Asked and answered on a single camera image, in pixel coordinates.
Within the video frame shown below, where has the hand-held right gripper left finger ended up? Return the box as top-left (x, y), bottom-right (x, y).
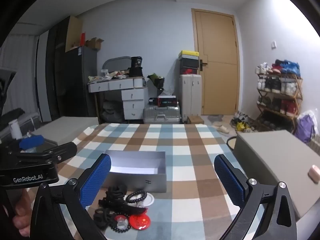
top-left (29, 153), bottom-right (112, 240)

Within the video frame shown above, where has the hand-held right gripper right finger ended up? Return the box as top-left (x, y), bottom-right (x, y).
top-left (214, 154), bottom-right (298, 240)

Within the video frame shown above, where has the black hair tie bundle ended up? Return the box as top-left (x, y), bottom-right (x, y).
top-left (104, 184), bottom-right (128, 201)

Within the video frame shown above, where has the black hair clip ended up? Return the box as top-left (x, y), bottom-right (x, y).
top-left (99, 199), bottom-right (148, 216)

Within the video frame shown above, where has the black bead bracelet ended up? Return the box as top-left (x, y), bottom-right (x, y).
top-left (126, 191), bottom-right (148, 204)
top-left (109, 220), bottom-right (132, 233)

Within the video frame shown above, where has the silver grey box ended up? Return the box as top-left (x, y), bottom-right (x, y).
top-left (101, 151), bottom-right (167, 193)

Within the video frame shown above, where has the person's left hand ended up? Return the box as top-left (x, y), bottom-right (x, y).
top-left (12, 189), bottom-right (34, 237)

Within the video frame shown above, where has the blue cloth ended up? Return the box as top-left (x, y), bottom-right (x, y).
top-left (19, 135), bottom-right (44, 151)

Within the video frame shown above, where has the white bottle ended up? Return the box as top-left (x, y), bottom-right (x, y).
top-left (9, 120), bottom-right (23, 140)

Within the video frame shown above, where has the grey upholstered bench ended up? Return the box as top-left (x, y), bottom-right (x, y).
top-left (233, 130), bottom-right (320, 218)
top-left (31, 116), bottom-right (99, 147)

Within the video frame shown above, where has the clear round badge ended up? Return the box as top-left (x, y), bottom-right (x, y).
top-left (114, 215), bottom-right (129, 229)

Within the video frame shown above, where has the white round badge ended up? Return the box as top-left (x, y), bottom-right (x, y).
top-left (135, 192), bottom-right (155, 207)

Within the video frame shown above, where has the pile of floor shoes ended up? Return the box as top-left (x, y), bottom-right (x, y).
top-left (230, 111), bottom-right (253, 133)

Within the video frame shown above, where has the black clothing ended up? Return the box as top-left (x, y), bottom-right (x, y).
top-left (0, 108), bottom-right (25, 131)

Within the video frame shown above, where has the red round badge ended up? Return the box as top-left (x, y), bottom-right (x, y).
top-left (129, 214), bottom-right (149, 230)

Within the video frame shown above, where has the brown cardboard box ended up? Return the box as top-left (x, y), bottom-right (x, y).
top-left (187, 116), bottom-right (205, 125)

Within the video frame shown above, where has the grey bag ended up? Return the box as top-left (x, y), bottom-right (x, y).
top-left (102, 100), bottom-right (125, 123)

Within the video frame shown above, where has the checked tablecloth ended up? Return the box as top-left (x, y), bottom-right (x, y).
top-left (54, 123), bottom-right (252, 240)

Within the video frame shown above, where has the pink earbuds case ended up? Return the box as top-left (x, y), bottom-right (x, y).
top-left (308, 164), bottom-right (320, 184)

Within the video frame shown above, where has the white desk with drawers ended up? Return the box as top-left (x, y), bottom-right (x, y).
top-left (87, 76), bottom-right (149, 124)

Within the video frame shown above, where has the white upright suitcase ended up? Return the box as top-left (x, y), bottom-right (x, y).
top-left (179, 74), bottom-right (202, 123)

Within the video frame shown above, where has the purple plastic bag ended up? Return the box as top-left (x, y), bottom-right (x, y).
top-left (295, 110), bottom-right (318, 143)

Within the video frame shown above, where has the white curtain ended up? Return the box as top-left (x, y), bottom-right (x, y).
top-left (0, 34), bottom-right (40, 120)

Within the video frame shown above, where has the silver suitcase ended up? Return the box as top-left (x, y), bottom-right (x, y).
top-left (143, 104), bottom-right (181, 124)

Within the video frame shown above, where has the black fridge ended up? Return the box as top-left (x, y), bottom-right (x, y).
top-left (64, 46), bottom-right (98, 117)

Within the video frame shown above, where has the dark wardrobe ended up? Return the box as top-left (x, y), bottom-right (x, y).
top-left (46, 17), bottom-right (71, 120)

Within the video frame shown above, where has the desk clutter pile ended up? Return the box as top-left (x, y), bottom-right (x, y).
top-left (88, 69), bottom-right (130, 83)

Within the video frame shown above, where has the wooden shoe rack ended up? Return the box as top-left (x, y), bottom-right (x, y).
top-left (256, 71), bottom-right (303, 131)

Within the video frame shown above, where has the black wrapped bouquet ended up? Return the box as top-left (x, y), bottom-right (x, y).
top-left (147, 73), bottom-right (165, 97)

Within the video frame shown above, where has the black and red shoe box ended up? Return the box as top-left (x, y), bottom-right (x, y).
top-left (179, 66), bottom-right (200, 75)

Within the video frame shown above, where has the grey arched mirror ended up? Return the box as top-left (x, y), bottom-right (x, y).
top-left (103, 56), bottom-right (132, 74)

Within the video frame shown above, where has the wooden door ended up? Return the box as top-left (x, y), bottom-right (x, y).
top-left (191, 8), bottom-right (242, 115)

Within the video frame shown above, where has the open cardboard box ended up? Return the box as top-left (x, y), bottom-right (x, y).
top-left (86, 37), bottom-right (105, 50)

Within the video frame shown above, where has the tall cardboard sheet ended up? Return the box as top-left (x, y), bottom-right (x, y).
top-left (65, 15), bottom-right (83, 53)

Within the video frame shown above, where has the black cable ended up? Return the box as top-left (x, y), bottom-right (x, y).
top-left (226, 136), bottom-right (238, 151)

